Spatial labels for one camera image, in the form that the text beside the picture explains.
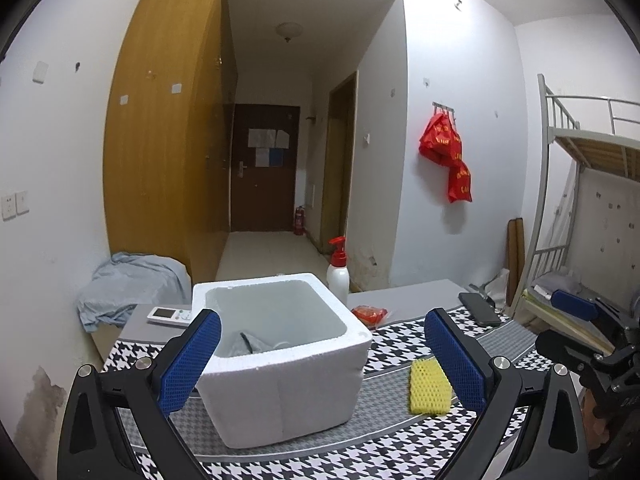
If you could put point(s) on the round ceiling light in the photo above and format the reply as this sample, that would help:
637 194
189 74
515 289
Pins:
289 31

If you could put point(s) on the wooden boards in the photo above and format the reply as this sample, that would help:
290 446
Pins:
515 260

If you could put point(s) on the metal bunk bed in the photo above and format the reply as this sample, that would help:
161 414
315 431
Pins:
550 160

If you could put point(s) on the yellow foam sponge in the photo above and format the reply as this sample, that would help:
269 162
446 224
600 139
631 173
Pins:
427 387

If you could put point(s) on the wooden wardrobe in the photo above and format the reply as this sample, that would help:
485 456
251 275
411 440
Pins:
155 160

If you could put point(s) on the grey cloth piece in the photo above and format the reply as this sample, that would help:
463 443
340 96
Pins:
245 344

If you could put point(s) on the brown door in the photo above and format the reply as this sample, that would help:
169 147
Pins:
260 195

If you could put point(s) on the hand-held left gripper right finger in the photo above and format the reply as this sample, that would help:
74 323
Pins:
457 360

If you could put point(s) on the red snack packet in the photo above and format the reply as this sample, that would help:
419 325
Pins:
370 316

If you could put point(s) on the clear plastic bag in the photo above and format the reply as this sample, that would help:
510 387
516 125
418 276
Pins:
495 282

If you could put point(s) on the black phone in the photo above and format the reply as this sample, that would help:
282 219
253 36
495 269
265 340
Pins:
480 310

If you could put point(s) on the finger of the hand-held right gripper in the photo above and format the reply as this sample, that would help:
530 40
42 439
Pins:
565 347
575 304

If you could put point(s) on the red hanging bag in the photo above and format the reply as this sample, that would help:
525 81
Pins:
445 150

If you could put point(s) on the red fire extinguisher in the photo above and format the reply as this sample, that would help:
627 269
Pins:
299 222

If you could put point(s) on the grey cloth bundle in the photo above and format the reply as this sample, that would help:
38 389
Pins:
130 285

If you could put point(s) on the white pump bottle red cap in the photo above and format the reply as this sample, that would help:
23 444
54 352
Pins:
337 280

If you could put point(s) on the white foam box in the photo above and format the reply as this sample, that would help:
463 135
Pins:
280 390

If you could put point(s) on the houndstooth table cloth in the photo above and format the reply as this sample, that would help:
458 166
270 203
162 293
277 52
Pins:
390 340

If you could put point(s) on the white paper notice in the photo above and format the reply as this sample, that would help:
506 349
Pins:
282 139
261 138

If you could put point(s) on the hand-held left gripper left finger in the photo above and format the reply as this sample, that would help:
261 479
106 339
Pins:
195 355

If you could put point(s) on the white remote control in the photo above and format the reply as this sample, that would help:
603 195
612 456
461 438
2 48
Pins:
167 315

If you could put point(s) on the metal wall hook rack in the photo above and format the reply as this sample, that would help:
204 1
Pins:
444 106

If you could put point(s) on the person's right hand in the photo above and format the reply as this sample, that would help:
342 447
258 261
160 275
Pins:
596 412

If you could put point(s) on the blue paper notice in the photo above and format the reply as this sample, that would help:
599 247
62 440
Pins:
269 157

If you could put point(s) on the wooden side door frame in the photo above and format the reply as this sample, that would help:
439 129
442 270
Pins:
332 170

